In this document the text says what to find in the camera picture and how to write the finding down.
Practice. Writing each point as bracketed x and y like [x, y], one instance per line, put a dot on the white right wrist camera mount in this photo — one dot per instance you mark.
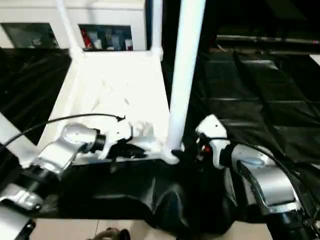
[212, 125]

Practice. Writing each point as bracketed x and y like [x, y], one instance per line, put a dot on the black work mat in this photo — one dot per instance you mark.
[250, 87]

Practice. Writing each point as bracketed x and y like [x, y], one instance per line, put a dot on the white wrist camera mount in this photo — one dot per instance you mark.
[117, 132]
[212, 125]

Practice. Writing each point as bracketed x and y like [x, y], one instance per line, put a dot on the large black case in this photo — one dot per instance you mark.
[250, 15]

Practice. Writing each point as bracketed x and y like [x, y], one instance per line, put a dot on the white plastic table top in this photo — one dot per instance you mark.
[100, 82]

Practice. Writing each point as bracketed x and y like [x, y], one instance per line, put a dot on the long grey metal bar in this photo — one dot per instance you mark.
[262, 38]

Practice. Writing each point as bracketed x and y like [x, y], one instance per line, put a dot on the white glass-door cabinet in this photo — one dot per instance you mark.
[112, 12]

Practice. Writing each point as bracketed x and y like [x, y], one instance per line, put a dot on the dark brown rounded object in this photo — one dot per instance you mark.
[112, 235]

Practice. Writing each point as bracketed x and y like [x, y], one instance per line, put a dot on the white flat box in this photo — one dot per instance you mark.
[315, 58]

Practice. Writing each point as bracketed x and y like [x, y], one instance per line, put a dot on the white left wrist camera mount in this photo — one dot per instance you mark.
[117, 132]

